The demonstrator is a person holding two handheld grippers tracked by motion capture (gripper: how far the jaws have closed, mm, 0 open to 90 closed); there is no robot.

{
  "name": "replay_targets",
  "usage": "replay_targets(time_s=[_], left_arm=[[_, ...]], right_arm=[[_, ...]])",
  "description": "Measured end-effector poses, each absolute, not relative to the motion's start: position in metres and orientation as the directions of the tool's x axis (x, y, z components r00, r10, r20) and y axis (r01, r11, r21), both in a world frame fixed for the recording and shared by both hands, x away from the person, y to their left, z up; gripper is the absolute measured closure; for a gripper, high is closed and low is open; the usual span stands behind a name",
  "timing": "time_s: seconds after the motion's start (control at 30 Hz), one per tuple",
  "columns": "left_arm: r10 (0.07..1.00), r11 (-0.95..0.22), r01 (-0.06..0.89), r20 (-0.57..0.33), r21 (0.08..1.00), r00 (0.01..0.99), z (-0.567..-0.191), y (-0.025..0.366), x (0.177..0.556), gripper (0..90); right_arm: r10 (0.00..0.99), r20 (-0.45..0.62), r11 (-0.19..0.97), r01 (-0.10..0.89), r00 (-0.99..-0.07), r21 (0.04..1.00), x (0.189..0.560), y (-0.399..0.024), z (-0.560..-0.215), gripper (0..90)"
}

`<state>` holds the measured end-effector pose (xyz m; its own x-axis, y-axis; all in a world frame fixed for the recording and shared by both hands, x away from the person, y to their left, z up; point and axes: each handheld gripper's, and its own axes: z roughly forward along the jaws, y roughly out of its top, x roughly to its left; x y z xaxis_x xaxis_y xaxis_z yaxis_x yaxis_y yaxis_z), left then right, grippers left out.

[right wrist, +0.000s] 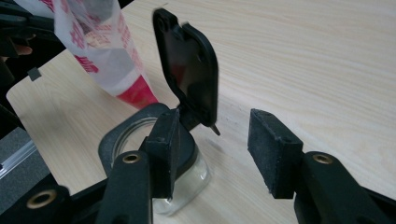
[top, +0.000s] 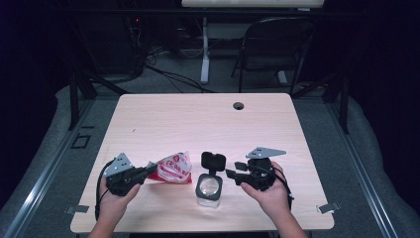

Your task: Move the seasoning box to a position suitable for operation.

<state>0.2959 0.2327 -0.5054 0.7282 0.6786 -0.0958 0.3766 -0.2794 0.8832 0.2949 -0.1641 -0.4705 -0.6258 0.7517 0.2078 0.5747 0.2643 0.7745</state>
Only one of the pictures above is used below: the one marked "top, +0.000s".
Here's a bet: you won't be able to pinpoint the pink and white plastic bag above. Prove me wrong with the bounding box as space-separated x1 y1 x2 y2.
147 151 193 185

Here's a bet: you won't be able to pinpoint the person's right hand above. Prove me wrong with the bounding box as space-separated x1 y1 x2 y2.
240 161 293 221

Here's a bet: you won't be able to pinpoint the metal floor rail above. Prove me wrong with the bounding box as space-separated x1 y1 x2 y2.
325 100 399 238
0 98 97 238

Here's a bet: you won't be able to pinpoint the dark equipment with red light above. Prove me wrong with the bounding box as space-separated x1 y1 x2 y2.
95 13 147 75

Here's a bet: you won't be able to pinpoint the black metal frame stand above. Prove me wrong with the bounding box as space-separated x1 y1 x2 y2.
67 70 130 132
290 70 351 135

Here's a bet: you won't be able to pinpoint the person's left hand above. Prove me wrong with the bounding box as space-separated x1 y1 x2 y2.
98 178 143 222

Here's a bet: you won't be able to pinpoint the left hand-held gripper black cable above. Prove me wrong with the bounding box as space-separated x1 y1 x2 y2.
94 158 117 221

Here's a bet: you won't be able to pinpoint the black folding chair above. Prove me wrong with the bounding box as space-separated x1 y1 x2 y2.
231 16 316 97

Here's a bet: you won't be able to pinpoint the right hand-held gripper black cable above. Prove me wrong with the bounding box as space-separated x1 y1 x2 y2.
261 165 295 211

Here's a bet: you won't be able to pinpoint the hand-held gripper black cable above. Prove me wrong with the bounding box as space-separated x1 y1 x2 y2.
94 158 117 221
261 165 295 211

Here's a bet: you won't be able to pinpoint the clear jar with black lid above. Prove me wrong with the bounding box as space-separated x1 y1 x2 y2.
195 151 228 208

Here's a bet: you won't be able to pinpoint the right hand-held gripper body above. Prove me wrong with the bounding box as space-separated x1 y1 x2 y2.
245 146 287 192

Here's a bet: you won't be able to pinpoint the white desk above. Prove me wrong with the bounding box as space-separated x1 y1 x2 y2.
180 0 325 85

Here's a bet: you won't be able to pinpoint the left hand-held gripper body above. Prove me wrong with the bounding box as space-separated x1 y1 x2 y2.
102 152 148 197

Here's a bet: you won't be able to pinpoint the black floor cables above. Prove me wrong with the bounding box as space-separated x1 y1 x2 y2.
145 62 216 94

